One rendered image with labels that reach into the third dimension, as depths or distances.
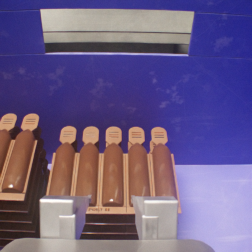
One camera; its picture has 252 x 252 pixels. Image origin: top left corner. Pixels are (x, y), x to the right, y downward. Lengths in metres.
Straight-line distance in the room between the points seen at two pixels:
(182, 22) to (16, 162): 0.63
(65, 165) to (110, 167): 0.04
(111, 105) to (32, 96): 0.07
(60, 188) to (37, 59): 0.11
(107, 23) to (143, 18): 0.08
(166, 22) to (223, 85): 0.52
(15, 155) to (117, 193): 0.09
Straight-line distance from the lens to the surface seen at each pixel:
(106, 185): 0.27
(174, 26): 0.83
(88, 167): 0.28
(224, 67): 0.30
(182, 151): 0.37
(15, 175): 0.26
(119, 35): 0.83
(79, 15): 0.81
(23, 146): 0.28
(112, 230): 0.29
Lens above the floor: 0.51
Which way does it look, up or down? 43 degrees down
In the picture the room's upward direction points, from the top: 2 degrees clockwise
